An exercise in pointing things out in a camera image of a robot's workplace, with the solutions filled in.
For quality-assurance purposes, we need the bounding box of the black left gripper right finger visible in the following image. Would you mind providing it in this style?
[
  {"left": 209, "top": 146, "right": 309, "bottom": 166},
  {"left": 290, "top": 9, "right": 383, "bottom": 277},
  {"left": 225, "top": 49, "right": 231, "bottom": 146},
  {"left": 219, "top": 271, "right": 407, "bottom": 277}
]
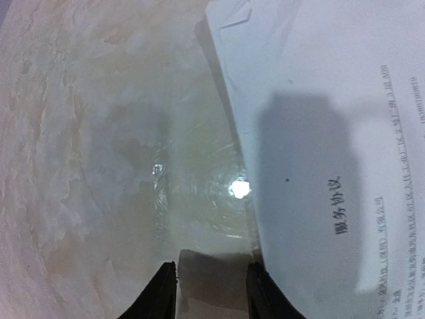
[{"left": 246, "top": 262, "right": 304, "bottom": 319}]

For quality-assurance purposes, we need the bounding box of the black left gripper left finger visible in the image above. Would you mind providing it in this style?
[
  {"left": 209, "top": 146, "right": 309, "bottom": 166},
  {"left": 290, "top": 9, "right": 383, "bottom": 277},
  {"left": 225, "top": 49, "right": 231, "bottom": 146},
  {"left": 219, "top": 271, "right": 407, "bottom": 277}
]
[{"left": 118, "top": 261, "right": 177, "bottom": 319}]

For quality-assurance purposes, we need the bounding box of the brown plastic folder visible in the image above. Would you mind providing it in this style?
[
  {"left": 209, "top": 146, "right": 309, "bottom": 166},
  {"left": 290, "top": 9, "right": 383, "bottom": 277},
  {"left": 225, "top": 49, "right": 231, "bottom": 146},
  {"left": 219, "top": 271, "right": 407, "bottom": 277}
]
[{"left": 194, "top": 17, "right": 262, "bottom": 262}]

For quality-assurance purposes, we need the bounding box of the white paper stack remainder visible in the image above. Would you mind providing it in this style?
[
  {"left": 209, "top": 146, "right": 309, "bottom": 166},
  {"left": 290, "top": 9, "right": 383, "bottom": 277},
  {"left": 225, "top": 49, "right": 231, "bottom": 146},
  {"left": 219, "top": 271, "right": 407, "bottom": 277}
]
[{"left": 206, "top": 1, "right": 424, "bottom": 318}]

